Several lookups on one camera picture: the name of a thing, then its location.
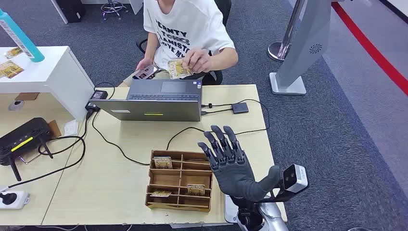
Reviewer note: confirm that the patterned ID card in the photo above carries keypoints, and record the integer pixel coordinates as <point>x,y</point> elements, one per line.
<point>177,70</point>

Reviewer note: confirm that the chrome stanchion post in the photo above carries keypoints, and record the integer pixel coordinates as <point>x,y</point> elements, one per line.
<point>280,51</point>

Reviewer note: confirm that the person's right hand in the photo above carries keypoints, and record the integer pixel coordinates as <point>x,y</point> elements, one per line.
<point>145,63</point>

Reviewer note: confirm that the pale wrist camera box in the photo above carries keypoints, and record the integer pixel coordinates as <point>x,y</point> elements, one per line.
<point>294,178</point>

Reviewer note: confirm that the white power strip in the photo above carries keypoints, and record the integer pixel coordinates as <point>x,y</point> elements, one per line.
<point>20,201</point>

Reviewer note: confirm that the white furniture panel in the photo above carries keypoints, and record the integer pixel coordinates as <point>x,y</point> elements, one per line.
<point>60,11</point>
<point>136,5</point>

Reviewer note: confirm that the small patterned card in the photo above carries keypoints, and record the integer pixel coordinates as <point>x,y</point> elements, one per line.
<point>13,52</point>

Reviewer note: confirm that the grey kiosk stand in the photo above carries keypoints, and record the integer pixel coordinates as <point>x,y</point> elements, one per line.
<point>306,47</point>

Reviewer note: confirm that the person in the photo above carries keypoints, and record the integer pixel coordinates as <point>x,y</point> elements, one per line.
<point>185,32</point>

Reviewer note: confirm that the black power plug block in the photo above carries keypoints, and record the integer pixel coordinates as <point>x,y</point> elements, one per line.
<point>91,106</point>

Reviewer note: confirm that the person's right forearm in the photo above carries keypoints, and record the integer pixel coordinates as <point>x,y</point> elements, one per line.
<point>152,47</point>

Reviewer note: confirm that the chrome stool base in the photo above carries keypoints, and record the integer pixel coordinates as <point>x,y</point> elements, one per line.
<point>113,6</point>

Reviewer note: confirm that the black router with antennas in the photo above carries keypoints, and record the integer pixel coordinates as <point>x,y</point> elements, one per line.
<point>22,137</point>

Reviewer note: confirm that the black cabinet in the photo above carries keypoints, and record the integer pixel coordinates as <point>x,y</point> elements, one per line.
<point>70,11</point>

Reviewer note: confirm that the person's left forearm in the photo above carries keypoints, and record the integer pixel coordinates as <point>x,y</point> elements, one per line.
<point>223,60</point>

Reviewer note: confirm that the white paper note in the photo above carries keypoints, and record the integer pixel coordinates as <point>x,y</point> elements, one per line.
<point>71,128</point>

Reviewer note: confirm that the smartphone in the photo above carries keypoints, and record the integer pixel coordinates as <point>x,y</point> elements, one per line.
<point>145,72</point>

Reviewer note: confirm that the hotel room key card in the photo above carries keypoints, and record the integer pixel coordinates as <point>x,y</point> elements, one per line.
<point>196,189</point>
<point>163,163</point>
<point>160,193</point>

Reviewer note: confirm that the grey round desk grommet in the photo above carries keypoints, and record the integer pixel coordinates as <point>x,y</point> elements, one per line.
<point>16,105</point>

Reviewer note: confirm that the grey laptop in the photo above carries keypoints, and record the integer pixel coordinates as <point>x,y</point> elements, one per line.
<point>153,110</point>

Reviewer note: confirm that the white card reader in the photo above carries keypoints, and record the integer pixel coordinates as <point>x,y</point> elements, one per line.
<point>229,210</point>

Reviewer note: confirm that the brown cardboard piece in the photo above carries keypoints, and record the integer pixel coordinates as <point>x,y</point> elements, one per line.
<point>54,129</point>

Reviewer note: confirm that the white shelf unit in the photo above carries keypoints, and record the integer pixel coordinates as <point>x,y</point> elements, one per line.
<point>47,73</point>

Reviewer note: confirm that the teal bottle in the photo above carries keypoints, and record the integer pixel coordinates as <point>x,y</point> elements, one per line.
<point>22,38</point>

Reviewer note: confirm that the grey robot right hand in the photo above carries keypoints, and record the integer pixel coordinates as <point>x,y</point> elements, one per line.
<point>236,178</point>

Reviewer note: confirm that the person's left hand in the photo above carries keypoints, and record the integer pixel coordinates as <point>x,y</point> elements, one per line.
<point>199,60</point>

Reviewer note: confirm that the small black hub box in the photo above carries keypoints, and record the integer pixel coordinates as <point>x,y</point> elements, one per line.
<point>240,108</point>

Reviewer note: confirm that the wooden card organizer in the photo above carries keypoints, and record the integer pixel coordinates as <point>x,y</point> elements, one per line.
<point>165,178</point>

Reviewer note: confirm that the black power adapter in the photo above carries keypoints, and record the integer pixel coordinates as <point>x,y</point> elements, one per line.
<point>98,95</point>

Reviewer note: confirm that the black plug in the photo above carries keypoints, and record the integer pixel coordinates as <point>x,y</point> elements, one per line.
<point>8,198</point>

